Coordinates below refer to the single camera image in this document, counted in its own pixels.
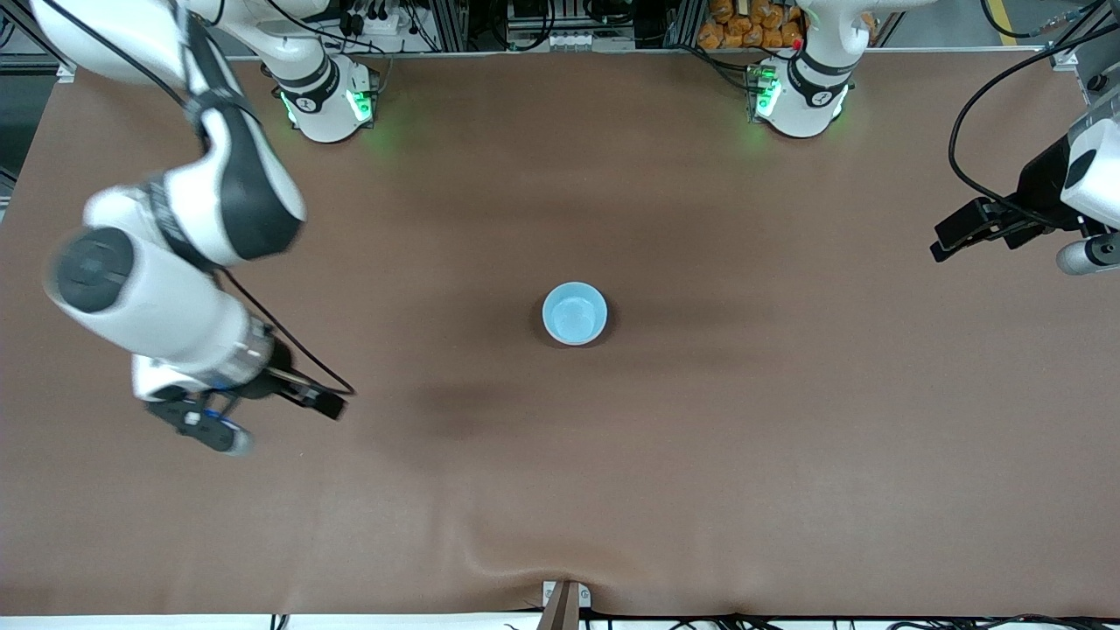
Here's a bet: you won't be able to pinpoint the metal table edge bracket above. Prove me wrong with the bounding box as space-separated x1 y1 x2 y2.
541 579 592 630

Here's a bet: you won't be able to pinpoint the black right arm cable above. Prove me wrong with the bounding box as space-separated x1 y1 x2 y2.
35 0 357 396

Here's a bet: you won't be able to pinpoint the orange snack packets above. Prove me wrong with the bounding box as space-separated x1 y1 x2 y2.
697 0 806 51

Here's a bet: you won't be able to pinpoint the power strip with black plugs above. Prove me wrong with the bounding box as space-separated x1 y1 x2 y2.
337 0 417 38

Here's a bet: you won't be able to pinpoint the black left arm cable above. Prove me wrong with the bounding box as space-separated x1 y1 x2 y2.
948 24 1120 230

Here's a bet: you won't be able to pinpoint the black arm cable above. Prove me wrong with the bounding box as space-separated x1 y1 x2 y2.
948 24 1120 230
35 0 357 396

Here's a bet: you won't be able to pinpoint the brown table mat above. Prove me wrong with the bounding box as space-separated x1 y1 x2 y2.
0 51 1120 618

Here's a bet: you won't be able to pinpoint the blue bowl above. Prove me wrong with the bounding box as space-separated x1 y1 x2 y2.
541 281 609 347

